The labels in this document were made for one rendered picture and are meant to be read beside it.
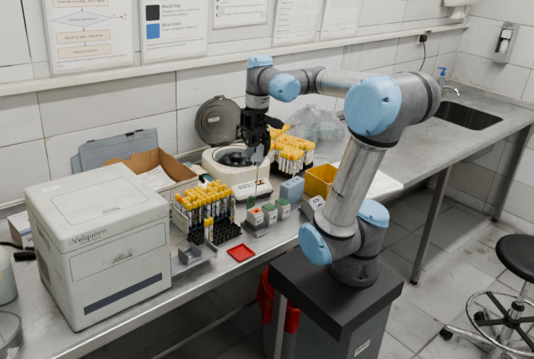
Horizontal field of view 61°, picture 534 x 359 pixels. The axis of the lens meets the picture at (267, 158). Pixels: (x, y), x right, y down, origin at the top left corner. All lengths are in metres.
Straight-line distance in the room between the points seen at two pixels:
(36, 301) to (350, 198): 0.89
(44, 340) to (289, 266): 0.67
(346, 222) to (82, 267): 0.64
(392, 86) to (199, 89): 1.15
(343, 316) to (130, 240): 0.59
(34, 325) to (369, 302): 0.88
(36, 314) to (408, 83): 1.09
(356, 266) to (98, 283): 0.69
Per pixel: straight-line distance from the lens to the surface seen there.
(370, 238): 1.26
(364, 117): 0.93
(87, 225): 1.15
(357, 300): 1.32
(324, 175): 1.92
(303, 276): 1.35
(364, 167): 1.02
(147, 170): 1.86
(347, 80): 1.20
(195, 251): 1.44
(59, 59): 1.65
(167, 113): 1.89
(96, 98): 1.74
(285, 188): 1.69
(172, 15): 1.79
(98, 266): 1.21
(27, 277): 1.52
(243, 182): 1.78
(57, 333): 1.34
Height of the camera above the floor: 1.82
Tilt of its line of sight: 27 degrees down
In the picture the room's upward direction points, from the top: 5 degrees clockwise
